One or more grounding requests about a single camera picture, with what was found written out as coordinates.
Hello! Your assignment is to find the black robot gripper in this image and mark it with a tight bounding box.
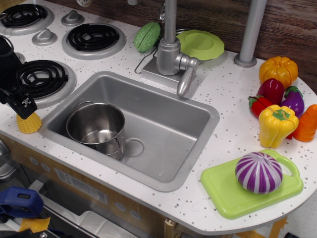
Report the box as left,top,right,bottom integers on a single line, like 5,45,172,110
0,35,37,119

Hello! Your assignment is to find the yellow toy corn cob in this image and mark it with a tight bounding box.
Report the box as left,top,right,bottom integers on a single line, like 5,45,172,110
16,112,42,134

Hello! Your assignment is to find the stainless steel pot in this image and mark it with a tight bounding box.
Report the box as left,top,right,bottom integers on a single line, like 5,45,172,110
66,101,126,160

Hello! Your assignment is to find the grey toy sink basin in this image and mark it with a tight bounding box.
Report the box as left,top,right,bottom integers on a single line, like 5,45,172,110
40,71,220,192

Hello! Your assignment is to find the front stove burner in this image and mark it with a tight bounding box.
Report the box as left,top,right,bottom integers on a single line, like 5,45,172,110
16,60,76,109

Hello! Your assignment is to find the stove burner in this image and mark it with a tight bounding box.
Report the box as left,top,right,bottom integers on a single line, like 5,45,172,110
16,60,76,109
0,3,54,36
62,23,126,60

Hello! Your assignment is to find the grey stove knob lower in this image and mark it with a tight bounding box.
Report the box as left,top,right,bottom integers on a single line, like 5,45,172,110
32,28,57,47

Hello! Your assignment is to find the grey stove knob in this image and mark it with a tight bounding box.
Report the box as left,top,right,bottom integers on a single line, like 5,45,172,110
32,28,57,47
61,10,85,26

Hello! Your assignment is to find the back left stove burner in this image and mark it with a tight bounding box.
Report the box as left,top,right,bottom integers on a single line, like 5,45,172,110
0,3,54,36

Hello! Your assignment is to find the back right stove burner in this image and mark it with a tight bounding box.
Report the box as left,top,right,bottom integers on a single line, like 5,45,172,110
62,23,126,60

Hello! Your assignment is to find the blue clamp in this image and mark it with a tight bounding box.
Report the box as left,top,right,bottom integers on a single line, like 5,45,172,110
0,186,44,223

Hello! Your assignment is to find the grey stove knob upper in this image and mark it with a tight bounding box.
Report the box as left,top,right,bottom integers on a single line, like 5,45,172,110
61,10,85,26

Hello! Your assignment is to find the toy oven door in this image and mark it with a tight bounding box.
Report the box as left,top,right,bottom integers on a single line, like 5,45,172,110
24,168,165,238

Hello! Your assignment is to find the green toy bitter melon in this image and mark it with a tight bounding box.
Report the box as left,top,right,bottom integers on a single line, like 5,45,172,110
134,22,160,52

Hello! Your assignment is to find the grey toy faucet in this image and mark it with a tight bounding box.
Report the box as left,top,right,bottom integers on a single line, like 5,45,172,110
141,0,200,97

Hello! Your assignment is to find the green plastic plate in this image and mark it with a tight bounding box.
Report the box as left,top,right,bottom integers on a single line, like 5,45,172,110
176,30,224,61

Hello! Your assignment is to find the green plastic cutting board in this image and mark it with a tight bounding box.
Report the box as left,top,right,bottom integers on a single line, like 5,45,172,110
200,149,304,220

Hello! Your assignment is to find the red toy chili pepper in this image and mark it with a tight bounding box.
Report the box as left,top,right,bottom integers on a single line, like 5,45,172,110
248,95,273,118

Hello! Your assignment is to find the purple striped toy onion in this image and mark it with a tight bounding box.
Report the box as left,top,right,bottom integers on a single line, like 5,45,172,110
235,152,283,194

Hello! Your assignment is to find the dark red toy fruit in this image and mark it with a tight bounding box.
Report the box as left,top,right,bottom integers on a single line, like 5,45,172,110
257,78,284,105

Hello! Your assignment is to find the yellow toy bell pepper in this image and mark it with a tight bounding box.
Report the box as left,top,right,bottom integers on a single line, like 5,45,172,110
259,105,299,148

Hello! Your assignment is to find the orange toy pumpkin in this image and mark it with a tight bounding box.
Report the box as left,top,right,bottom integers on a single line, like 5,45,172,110
259,56,299,89

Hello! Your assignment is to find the purple toy eggplant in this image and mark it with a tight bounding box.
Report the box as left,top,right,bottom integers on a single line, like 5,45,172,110
280,86,305,118

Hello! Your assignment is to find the orange toy carrot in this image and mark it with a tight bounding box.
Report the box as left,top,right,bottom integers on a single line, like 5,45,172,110
293,104,317,142

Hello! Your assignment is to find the grey vertical post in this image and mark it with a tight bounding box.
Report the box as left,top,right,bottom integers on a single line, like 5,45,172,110
234,0,267,68

